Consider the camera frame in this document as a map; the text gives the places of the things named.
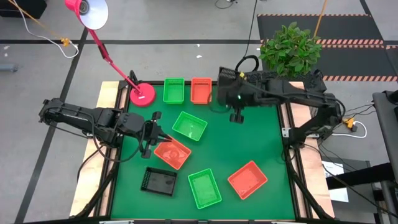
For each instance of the black metal beam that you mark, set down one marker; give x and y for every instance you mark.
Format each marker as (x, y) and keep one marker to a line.
(360, 175)

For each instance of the yellow power plug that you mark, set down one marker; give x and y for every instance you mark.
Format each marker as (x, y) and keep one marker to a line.
(349, 122)

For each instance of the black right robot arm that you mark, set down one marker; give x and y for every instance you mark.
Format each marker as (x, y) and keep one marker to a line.
(295, 93)

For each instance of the green plastic basket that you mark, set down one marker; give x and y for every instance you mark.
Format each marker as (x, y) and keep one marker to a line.
(189, 126)
(204, 188)
(173, 93)

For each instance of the red desk lamp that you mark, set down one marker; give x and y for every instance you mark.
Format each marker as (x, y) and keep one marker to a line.
(143, 96)

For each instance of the black hazard-striped floor mat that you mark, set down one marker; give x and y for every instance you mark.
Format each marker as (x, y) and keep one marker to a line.
(342, 29)

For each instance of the black aluminium table frame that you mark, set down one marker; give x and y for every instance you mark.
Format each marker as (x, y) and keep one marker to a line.
(107, 199)

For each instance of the black box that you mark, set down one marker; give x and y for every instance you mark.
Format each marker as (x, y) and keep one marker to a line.
(25, 7)

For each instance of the silver metal bracket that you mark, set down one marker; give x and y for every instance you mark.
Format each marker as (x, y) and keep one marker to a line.
(286, 132)

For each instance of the black plastic basket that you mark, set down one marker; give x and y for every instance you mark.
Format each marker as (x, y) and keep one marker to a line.
(159, 182)

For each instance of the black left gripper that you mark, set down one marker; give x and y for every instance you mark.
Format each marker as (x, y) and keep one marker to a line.
(150, 132)

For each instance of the grey floor object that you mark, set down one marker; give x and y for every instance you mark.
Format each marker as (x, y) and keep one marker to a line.
(7, 67)

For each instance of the white paper sheet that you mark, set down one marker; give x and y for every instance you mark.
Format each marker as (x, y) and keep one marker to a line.
(334, 169)

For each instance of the green table mat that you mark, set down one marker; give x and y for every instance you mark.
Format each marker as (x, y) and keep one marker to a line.
(242, 146)

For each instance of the grey metal cart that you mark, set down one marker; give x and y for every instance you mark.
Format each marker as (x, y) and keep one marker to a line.
(387, 124)

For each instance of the green potted plant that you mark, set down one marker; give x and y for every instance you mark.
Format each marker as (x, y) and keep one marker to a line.
(290, 49)

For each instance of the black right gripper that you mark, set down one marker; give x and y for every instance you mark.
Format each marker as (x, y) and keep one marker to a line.
(230, 96)

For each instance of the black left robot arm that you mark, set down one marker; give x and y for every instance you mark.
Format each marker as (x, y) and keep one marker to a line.
(77, 115)

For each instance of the orange plastic basket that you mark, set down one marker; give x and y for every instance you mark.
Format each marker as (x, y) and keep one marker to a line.
(247, 180)
(200, 93)
(172, 154)

